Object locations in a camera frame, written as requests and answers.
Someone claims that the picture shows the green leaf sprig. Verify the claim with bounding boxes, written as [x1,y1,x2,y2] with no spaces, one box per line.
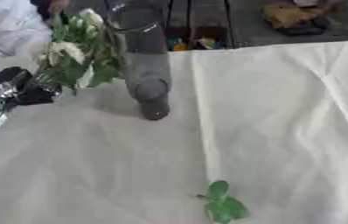
[191,179,251,224]

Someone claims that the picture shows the black tripod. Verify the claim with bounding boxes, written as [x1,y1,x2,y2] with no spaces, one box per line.
[163,0,237,49]

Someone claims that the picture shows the dark box with colourful items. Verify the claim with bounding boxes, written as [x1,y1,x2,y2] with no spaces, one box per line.
[163,27,229,51]

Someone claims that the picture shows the person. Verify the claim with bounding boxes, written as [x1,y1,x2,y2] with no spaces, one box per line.
[0,0,73,86]

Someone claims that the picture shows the tan bag with black base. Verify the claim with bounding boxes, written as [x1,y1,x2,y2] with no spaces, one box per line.
[260,1,339,37]

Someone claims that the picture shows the white flower bouquet green leaves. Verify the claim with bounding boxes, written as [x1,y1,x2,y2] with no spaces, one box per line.
[27,8,129,95]

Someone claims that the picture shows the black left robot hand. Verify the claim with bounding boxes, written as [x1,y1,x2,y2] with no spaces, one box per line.
[0,66,64,107]

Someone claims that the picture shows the person's hand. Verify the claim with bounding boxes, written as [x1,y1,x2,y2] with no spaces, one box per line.
[46,0,73,15]

